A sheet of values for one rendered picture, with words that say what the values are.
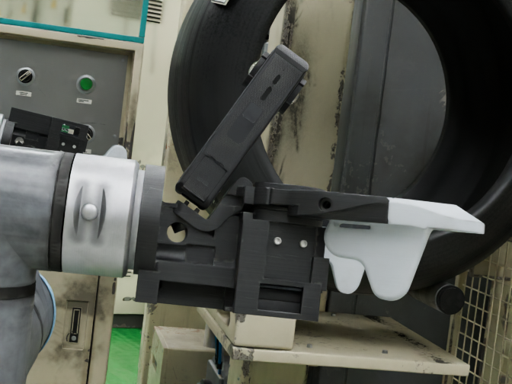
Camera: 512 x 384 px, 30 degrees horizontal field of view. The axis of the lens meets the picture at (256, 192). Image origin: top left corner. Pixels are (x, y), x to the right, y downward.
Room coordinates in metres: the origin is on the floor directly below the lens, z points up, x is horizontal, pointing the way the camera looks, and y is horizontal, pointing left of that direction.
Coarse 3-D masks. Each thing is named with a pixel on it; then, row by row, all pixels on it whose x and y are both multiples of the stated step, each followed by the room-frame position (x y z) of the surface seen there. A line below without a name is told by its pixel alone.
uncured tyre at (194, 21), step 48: (240, 0) 1.32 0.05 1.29; (432, 0) 1.67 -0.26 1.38; (480, 0) 1.62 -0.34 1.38; (192, 48) 1.35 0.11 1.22; (240, 48) 1.31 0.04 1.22; (480, 48) 1.67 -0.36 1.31; (192, 96) 1.34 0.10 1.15; (480, 96) 1.69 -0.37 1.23; (192, 144) 1.35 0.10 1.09; (480, 144) 1.68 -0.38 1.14; (432, 192) 1.68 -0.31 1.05; (480, 192) 1.63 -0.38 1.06; (432, 240) 1.38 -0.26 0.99; (480, 240) 1.40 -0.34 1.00; (336, 288) 1.39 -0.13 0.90
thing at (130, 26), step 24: (0, 0) 1.88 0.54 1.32; (24, 0) 1.89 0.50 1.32; (48, 0) 1.90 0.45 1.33; (72, 0) 1.91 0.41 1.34; (96, 0) 1.92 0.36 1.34; (120, 0) 1.93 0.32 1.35; (144, 0) 1.94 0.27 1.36; (24, 24) 1.89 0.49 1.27; (48, 24) 1.90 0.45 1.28; (72, 24) 1.91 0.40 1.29; (96, 24) 1.92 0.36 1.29; (120, 24) 1.93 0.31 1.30; (144, 24) 1.94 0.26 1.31
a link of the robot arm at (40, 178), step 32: (0, 160) 0.57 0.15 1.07; (32, 160) 0.57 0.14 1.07; (64, 160) 0.58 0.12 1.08; (0, 192) 0.56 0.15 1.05; (32, 192) 0.56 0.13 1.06; (64, 192) 0.56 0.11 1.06; (0, 224) 0.56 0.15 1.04; (32, 224) 0.56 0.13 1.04; (0, 256) 0.56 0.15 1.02; (32, 256) 0.57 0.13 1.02
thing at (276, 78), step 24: (264, 72) 0.59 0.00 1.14; (288, 72) 0.59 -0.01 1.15; (240, 96) 0.59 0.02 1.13; (264, 96) 0.59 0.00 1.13; (288, 96) 0.60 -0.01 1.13; (240, 120) 0.59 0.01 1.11; (264, 120) 0.59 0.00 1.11; (216, 144) 0.59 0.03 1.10; (240, 144) 0.59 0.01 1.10; (192, 168) 0.58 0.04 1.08; (216, 168) 0.58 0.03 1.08; (192, 192) 0.58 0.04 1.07; (216, 192) 0.58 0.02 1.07
